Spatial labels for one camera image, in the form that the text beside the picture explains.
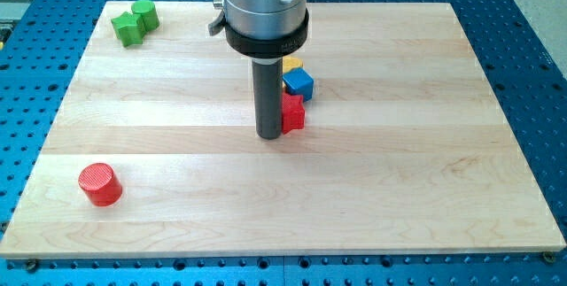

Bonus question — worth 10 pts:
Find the red cylinder block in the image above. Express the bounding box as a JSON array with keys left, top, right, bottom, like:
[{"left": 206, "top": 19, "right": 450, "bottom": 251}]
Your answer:
[{"left": 78, "top": 163, "right": 123, "bottom": 207}]

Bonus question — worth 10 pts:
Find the light wooden board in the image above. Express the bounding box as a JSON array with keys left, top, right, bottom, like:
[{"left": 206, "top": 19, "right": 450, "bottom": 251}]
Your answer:
[{"left": 1, "top": 2, "right": 565, "bottom": 259}]

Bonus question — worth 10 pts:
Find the red star block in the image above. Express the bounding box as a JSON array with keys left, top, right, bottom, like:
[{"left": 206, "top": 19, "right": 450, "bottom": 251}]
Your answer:
[{"left": 282, "top": 93, "right": 306, "bottom": 134}]

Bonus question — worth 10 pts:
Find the yellow block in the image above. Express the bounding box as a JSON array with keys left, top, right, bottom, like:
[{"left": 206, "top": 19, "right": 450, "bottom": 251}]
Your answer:
[{"left": 283, "top": 56, "right": 304, "bottom": 73}]

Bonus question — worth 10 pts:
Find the green cylinder block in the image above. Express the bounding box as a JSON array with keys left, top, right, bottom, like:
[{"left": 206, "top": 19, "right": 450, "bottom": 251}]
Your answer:
[{"left": 131, "top": 0, "right": 160, "bottom": 31}]

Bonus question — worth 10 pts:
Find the blue perforated metal plate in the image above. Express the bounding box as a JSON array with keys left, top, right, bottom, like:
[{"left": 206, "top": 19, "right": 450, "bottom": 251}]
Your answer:
[{"left": 1, "top": 0, "right": 566, "bottom": 285}]

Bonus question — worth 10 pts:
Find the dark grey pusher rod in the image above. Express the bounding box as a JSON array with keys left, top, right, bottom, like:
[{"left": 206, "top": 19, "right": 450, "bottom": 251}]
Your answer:
[{"left": 252, "top": 58, "right": 283, "bottom": 140}]

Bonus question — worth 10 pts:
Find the blue cube block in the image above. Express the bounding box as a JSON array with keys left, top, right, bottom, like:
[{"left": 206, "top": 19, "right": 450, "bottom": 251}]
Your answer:
[{"left": 283, "top": 68, "right": 315, "bottom": 102}]

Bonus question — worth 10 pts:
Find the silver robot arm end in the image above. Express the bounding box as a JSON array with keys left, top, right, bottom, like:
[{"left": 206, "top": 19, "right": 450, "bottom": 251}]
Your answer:
[{"left": 208, "top": 0, "right": 309, "bottom": 65}]

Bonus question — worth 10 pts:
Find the green star block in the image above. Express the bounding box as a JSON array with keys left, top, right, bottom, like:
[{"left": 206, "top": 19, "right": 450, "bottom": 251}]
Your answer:
[{"left": 111, "top": 12, "right": 147, "bottom": 47}]

